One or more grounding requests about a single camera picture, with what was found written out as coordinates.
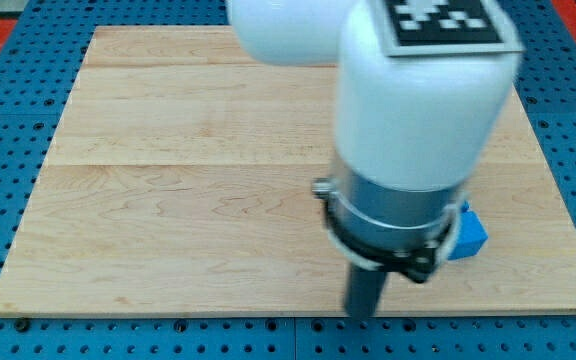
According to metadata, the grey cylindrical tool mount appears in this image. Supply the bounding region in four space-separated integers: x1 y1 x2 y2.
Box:
311 156 464 283

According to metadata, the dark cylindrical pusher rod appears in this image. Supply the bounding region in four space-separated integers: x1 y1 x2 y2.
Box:
343 265 387 319

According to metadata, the blue cube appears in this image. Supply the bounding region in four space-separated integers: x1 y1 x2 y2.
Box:
448 211 488 261

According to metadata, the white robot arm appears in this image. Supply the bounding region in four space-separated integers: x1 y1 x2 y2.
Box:
226 0 523 318

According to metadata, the light wooden board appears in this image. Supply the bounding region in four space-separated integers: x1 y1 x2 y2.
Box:
0 26 576 319

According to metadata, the black white fiducial marker tag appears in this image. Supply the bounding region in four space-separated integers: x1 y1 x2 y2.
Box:
369 0 523 57

